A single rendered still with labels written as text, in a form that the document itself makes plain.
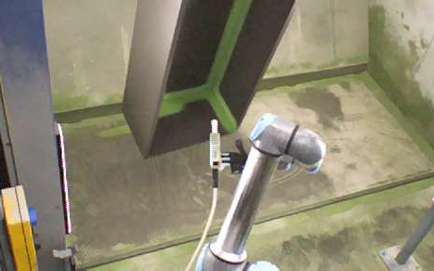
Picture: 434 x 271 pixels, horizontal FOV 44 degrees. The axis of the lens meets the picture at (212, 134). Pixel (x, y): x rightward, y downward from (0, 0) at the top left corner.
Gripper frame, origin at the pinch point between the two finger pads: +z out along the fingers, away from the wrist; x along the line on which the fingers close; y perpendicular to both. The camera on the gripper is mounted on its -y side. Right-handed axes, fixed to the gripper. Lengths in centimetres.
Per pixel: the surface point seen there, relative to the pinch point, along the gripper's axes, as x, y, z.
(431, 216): 13, 44, -119
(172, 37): -16, -63, 17
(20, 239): -115, -37, 53
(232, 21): 56, -53, -11
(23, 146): -60, -36, 68
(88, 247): 18, 66, 69
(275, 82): 163, 20, -52
